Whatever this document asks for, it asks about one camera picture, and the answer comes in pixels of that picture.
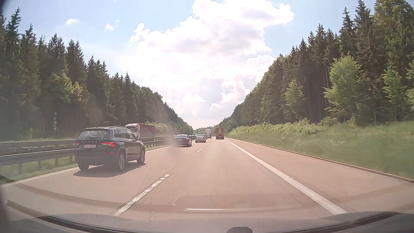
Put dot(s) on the dark conifer wood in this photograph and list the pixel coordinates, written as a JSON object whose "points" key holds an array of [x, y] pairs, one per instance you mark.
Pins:
{"points": [[339, 74], [58, 97]]}

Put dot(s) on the grass median strip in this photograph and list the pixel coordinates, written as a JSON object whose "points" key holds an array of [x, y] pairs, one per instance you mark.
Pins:
{"points": [[29, 169]]}

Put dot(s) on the car's own bonnet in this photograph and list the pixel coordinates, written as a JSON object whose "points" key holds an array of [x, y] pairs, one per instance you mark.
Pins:
{"points": [[207, 224]]}

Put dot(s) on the grass verge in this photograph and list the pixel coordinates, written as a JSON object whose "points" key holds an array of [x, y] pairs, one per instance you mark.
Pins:
{"points": [[349, 144]]}

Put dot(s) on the black SUV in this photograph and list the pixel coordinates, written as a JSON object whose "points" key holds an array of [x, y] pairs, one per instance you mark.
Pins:
{"points": [[108, 147]]}

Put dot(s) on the metal guard rail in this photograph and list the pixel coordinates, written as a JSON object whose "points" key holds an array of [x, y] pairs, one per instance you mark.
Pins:
{"points": [[35, 152]]}

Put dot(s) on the lorry with red tarpaulin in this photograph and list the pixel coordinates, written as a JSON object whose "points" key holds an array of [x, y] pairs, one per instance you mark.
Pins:
{"points": [[142, 130]]}

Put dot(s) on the silver car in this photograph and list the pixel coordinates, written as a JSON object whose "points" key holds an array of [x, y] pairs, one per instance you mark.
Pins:
{"points": [[200, 138]]}

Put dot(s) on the grey asphalt road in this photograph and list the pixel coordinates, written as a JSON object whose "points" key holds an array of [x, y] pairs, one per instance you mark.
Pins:
{"points": [[220, 168]]}

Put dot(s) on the white lorry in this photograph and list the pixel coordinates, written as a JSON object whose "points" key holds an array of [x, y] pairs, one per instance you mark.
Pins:
{"points": [[208, 133]]}

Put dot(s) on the dark saloon car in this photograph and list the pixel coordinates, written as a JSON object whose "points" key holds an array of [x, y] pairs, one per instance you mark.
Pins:
{"points": [[182, 140]]}

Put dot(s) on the road markings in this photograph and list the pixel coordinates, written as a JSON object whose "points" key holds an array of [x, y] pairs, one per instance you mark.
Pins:
{"points": [[291, 181]]}

